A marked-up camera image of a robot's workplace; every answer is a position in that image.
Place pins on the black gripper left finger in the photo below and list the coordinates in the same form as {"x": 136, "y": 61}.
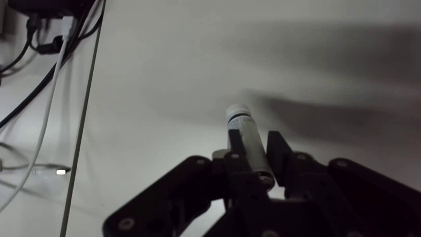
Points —
{"x": 176, "y": 193}

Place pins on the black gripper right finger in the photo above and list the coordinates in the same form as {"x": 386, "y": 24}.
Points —
{"x": 351, "y": 193}

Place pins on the white bottle with black band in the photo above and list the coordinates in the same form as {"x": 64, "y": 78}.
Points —
{"x": 251, "y": 136}

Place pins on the black device box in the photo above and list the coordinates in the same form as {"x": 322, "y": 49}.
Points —
{"x": 48, "y": 6}

